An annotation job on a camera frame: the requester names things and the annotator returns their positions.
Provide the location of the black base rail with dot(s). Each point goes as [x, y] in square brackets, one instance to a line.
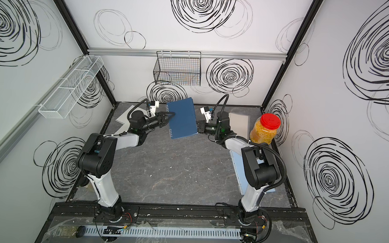
[137, 212]

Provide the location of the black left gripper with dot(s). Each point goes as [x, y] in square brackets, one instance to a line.
[161, 117]

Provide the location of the black corner frame post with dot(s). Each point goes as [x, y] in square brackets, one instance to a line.
[304, 27]

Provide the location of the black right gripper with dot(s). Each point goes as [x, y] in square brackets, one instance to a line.
[202, 128]

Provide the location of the white slotted cable duct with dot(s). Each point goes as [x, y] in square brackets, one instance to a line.
[163, 232]

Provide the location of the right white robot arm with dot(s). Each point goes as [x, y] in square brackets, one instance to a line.
[249, 205]

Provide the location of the white mesh wall shelf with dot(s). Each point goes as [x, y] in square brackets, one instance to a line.
[79, 87]

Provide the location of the light blue spiral notebook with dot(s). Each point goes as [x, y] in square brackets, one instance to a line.
[241, 174]

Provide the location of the cornflakes jar with red lid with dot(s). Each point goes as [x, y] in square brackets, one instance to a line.
[265, 129]

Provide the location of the torn lined paper page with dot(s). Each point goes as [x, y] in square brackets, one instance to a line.
[123, 117]

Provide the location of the aluminium wall rail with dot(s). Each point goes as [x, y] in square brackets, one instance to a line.
[187, 54]

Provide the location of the dark blue spiral notebook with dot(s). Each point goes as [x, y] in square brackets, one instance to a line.
[183, 123]

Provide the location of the black wire basket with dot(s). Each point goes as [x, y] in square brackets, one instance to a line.
[181, 71]

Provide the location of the frosted cover white notebook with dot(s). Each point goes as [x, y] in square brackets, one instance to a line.
[239, 124]

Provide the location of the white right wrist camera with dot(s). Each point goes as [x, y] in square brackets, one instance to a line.
[207, 112]

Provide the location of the left black frame post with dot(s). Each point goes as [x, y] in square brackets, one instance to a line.
[77, 35]

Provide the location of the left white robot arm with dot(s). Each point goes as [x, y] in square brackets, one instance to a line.
[96, 158]

